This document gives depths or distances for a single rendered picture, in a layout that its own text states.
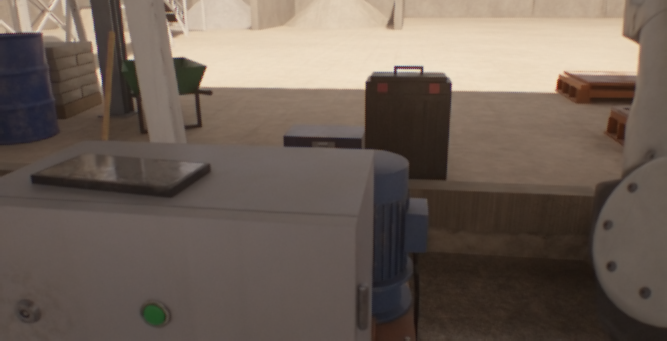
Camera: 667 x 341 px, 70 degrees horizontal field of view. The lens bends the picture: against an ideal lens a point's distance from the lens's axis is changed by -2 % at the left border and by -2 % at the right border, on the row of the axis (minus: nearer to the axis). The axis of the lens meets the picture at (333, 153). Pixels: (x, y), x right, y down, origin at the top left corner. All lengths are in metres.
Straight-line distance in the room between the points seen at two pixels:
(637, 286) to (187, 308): 0.37
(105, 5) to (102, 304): 4.84
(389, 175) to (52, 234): 0.85
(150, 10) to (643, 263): 1.01
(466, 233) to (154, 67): 2.23
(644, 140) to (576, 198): 2.69
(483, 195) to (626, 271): 2.64
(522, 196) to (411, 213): 1.70
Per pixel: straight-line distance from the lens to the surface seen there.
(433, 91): 2.90
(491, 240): 3.00
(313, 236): 0.41
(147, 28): 1.12
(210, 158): 0.60
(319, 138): 3.41
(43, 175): 0.58
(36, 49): 4.76
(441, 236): 2.96
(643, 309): 0.24
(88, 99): 5.97
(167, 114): 1.13
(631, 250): 0.25
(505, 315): 2.55
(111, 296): 0.52
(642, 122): 0.32
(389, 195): 1.22
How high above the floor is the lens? 1.43
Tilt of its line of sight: 17 degrees down
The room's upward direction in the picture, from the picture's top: 1 degrees counter-clockwise
